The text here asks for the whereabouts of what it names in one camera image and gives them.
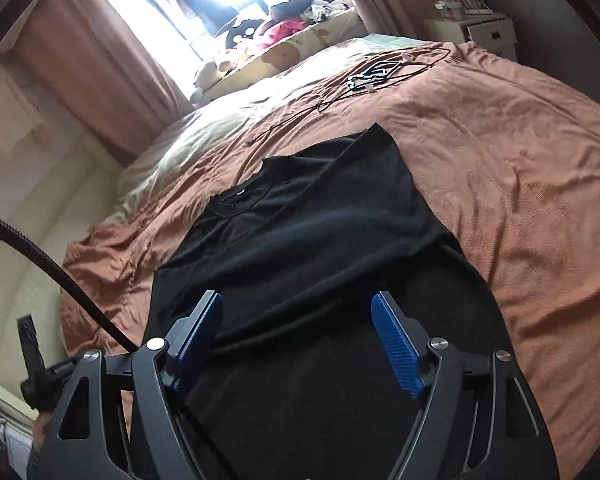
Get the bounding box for black white spotted cloth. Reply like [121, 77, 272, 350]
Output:
[302, 1, 353, 23]

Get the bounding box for cream padded headboard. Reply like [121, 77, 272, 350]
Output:
[0, 160, 131, 411]

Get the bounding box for bear print pillow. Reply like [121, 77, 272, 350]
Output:
[195, 7, 376, 96]

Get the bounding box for thin black cable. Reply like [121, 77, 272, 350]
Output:
[247, 45, 453, 148]

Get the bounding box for black white plush toy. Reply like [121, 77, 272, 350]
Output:
[225, 12, 263, 46]

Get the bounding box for black braided cable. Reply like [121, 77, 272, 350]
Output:
[0, 207, 141, 356]

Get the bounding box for white storage unit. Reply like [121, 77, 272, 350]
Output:
[0, 380, 36, 461]

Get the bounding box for person's left hand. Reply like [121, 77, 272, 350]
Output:
[31, 410, 57, 450]

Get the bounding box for cream bed sheet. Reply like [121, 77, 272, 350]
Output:
[115, 32, 431, 216]

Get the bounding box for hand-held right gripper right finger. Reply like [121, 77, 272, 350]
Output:
[371, 290, 561, 480]

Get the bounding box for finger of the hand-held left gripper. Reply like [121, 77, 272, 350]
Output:
[17, 314, 43, 383]

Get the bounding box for pink curtain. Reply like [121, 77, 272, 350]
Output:
[320, 0, 431, 41]
[17, 0, 201, 166]

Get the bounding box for dark cloth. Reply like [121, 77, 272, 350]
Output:
[267, 0, 351, 21]

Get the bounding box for cream plush toy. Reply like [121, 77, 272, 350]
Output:
[190, 55, 236, 103]

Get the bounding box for black sweatshirt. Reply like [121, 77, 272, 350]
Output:
[130, 122, 536, 480]

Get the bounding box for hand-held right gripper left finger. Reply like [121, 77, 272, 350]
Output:
[42, 289, 241, 480]

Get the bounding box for red cloth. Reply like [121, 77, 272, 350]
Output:
[252, 19, 306, 48]

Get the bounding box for brown blanket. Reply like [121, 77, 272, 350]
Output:
[60, 40, 600, 466]

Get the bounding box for white nightstand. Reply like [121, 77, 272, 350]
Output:
[425, 7, 518, 61]

